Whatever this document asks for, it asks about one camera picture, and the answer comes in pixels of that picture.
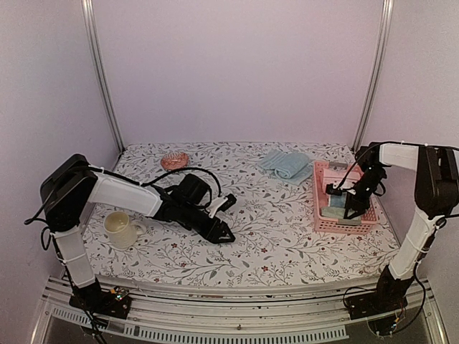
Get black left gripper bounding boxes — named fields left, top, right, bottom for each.
left=179, top=202, right=237, bottom=244

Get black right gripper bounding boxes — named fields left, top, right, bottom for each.
left=345, top=167, right=387, bottom=221

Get green panda towel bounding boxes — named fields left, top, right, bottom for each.
left=320, top=206, right=361, bottom=226

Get light blue towel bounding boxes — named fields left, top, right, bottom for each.
left=257, top=150, right=313, bottom=186

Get pink plastic basket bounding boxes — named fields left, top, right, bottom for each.
left=313, top=161, right=379, bottom=235

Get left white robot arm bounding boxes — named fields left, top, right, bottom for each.
left=38, top=153, right=236, bottom=311

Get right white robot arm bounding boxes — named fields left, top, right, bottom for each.
left=337, top=141, right=458, bottom=312

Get pink rolled towel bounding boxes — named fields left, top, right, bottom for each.
left=319, top=168, right=361, bottom=188

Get blue rolled towel in basket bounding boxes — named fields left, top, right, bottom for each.
left=328, top=193, right=347, bottom=209

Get cream ceramic mug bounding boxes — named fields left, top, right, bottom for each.
left=103, top=211, right=146, bottom=250

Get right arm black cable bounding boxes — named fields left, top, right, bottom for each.
left=336, top=143, right=388, bottom=198

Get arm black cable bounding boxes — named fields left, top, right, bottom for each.
left=23, top=168, right=223, bottom=252
left=336, top=143, right=388, bottom=198

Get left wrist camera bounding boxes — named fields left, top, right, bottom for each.
left=207, top=194, right=237, bottom=218

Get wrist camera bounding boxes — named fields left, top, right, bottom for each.
left=326, top=183, right=350, bottom=196
left=207, top=194, right=237, bottom=218

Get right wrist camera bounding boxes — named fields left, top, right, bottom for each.
left=326, top=183, right=350, bottom=196

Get right aluminium corner post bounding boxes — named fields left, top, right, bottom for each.
left=351, top=0, right=394, bottom=152

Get aluminium corner post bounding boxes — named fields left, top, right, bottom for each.
left=81, top=0, right=126, bottom=154
left=351, top=0, right=394, bottom=152

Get aluminium front rail frame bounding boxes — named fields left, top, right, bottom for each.
left=32, top=277, right=453, bottom=343

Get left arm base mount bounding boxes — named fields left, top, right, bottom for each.
left=69, top=279, right=132, bottom=320

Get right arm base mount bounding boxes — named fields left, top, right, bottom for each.
left=343, top=283, right=408, bottom=320

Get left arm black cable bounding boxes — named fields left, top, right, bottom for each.
left=23, top=168, right=223, bottom=252

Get left aluminium corner post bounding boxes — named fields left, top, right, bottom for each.
left=81, top=0, right=126, bottom=154

